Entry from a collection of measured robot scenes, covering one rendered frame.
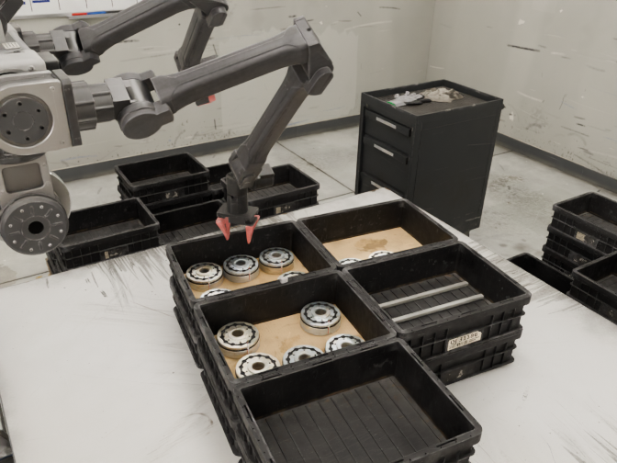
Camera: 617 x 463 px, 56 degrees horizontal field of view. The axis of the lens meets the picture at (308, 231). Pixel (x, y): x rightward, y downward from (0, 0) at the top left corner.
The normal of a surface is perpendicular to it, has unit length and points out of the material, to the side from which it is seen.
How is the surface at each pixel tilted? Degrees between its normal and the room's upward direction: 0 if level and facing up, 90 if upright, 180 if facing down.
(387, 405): 0
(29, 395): 0
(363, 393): 0
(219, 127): 90
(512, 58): 90
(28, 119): 90
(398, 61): 90
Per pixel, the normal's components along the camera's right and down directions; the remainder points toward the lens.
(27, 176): 0.53, 0.43
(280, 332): 0.02, -0.87
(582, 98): -0.85, 0.24
